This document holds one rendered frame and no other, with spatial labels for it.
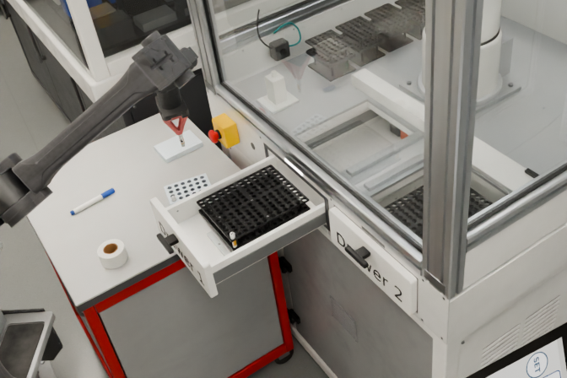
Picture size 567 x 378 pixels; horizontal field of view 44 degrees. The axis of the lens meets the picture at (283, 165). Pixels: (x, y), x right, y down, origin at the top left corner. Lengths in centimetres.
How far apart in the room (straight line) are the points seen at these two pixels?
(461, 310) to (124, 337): 93
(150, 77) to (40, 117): 280
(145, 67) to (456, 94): 53
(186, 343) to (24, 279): 114
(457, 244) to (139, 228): 94
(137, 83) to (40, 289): 186
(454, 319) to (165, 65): 76
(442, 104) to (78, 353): 192
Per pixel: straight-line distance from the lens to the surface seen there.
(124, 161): 220
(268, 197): 174
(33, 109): 412
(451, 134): 116
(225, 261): 162
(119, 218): 201
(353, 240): 161
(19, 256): 321
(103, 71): 232
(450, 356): 161
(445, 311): 147
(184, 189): 197
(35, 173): 134
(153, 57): 126
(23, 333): 143
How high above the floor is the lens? 205
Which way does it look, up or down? 39 degrees down
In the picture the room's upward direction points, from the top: 8 degrees counter-clockwise
